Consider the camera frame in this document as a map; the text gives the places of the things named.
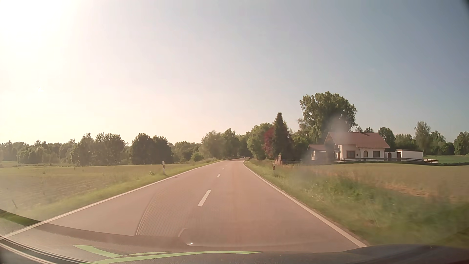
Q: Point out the road markings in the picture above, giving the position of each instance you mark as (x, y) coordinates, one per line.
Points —
(204, 198)

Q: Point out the grey asphalt road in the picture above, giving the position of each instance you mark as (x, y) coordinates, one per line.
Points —
(238, 212)

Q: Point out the group of tall trees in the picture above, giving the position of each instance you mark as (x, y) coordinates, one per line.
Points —
(322, 113)

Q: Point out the white house with red roof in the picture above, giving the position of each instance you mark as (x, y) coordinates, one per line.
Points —
(357, 146)

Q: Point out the wood of trees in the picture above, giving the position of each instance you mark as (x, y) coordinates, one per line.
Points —
(110, 148)

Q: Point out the grass verge with field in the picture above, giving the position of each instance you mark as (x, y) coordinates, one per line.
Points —
(366, 194)

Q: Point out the dark wooden fence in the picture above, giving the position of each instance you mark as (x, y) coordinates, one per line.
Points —
(384, 160)

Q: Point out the white flat-roofed garage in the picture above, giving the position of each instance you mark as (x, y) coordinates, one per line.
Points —
(408, 154)

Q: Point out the crop field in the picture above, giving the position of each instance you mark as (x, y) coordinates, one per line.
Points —
(55, 181)

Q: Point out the row of trees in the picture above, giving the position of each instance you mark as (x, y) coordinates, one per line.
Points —
(425, 141)

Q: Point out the car's own bonnet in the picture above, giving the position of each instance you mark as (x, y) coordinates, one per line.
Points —
(403, 256)

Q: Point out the green lawn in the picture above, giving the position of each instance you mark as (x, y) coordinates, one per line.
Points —
(449, 158)

